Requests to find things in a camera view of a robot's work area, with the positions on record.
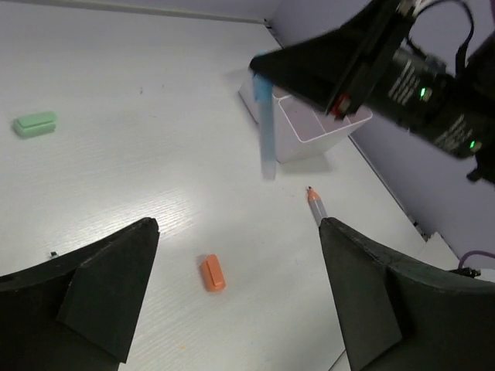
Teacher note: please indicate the orange cap grey marker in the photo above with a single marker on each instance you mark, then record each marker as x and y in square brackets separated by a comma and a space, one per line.
[316, 205]

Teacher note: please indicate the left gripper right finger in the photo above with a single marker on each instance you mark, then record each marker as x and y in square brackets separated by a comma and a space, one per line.
[398, 313]

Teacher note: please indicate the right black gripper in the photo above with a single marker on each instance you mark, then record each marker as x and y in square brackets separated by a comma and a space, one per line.
[336, 72]

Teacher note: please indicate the white compartment organizer box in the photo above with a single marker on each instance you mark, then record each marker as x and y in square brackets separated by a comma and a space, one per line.
[301, 132]

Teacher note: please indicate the orange eraser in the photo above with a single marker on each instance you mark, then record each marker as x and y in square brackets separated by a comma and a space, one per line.
[212, 273]

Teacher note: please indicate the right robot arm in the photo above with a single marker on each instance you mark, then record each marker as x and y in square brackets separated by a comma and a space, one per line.
[453, 112]

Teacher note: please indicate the green eraser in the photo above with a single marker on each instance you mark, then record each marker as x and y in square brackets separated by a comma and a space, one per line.
[34, 125]

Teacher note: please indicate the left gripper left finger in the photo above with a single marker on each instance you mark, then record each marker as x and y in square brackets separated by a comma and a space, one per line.
[79, 311]

